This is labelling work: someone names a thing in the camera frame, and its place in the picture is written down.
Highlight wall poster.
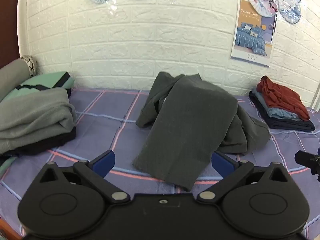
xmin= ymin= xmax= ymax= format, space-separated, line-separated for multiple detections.
xmin=230 ymin=0 xmax=278 ymax=68

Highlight green pillow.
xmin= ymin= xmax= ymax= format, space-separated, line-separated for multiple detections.
xmin=0 ymin=71 xmax=75 ymax=103

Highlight zigzag patterned cushion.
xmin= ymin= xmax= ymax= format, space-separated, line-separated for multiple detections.
xmin=20 ymin=55 xmax=38 ymax=78

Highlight brown wooden headboard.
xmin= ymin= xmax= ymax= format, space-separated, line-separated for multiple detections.
xmin=0 ymin=0 xmax=20 ymax=69

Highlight folded navy garment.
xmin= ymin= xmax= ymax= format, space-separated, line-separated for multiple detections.
xmin=249 ymin=91 xmax=316 ymax=132

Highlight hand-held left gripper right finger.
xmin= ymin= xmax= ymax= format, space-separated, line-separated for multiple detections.
xmin=197 ymin=151 xmax=290 ymax=205

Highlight dark grey pants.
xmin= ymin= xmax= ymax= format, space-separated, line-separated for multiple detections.
xmin=132 ymin=72 xmax=271 ymax=192

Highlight folded blue jeans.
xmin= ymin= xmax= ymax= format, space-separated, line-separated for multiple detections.
xmin=252 ymin=88 xmax=304 ymax=120

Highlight grey bolster pillow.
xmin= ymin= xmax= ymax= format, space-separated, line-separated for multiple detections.
xmin=0 ymin=59 xmax=32 ymax=98

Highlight folded red garment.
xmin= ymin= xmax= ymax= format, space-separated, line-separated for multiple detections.
xmin=257 ymin=76 xmax=310 ymax=121

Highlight folded grey blanket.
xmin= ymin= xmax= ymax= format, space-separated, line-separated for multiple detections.
xmin=0 ymin=87 xmax=77 ymax=155

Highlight dark folded cloth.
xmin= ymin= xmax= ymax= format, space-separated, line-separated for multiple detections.
xmin=7 ymin=126 xmax=77 ymax=157

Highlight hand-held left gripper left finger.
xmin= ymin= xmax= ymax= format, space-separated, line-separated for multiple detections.
xmin=37 ymin=150 xmax=130 ymax=205

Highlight purple plaid bed sheet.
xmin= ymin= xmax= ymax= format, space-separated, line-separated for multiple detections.
xmin=0 ymin=87 xmax=320 ymax=238

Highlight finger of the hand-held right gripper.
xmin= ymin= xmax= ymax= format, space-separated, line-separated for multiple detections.
xmin=294 ymin=148 xmax=320 ymax=175

